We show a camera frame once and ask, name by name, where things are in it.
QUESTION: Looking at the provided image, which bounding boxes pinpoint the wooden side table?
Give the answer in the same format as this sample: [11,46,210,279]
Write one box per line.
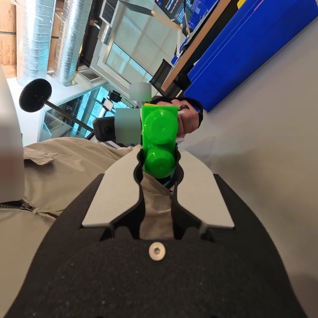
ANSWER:
[162,0,234,92]

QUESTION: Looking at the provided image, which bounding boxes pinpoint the computer monitor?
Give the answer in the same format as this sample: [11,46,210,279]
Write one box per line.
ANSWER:
[155,0,194,23]

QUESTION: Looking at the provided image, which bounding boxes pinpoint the green toy building block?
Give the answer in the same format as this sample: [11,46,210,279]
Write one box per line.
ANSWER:
[141,104,179,178]

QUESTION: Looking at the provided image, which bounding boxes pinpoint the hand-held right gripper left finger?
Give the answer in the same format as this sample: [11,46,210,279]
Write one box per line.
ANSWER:
[82,147,145,230]

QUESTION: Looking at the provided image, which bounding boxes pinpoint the yellow toy building block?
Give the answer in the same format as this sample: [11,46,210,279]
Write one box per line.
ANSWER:
[144,103,178,110]

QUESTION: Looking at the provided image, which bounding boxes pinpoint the black disc on rod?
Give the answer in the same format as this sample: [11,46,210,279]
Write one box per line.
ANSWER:
[20,79,96,133]

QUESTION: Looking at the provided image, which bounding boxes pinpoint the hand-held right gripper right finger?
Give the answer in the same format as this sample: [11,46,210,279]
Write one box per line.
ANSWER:
[171,148,235,230]

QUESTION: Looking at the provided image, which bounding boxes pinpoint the silver ventilation duct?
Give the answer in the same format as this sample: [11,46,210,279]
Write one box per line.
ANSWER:
[17,0,55,86]
[54,0,93,86]

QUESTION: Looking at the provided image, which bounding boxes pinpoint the blue plastic bin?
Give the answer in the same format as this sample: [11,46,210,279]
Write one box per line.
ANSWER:
[184,0,318,112]

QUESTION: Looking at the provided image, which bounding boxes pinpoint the person's left hand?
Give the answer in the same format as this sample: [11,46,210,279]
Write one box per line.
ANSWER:
[175,102,202,139]

